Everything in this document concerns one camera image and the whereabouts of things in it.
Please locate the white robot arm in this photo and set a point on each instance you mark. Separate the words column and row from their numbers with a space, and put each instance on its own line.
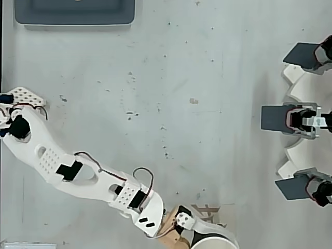
column 77, row 179

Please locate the pump unit with dark paddle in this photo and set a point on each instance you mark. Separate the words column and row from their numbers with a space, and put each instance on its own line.
column 301, row 55
column 293, row 188
column 272, row 118

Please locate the grey plastic tray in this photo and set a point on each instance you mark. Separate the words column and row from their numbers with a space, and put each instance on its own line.
column 75, row 13

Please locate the printed paper mat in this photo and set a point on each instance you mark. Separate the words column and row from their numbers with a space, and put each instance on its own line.
column 225, row 215

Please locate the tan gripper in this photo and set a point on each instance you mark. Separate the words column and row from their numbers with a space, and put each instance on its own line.
column 184, row 219

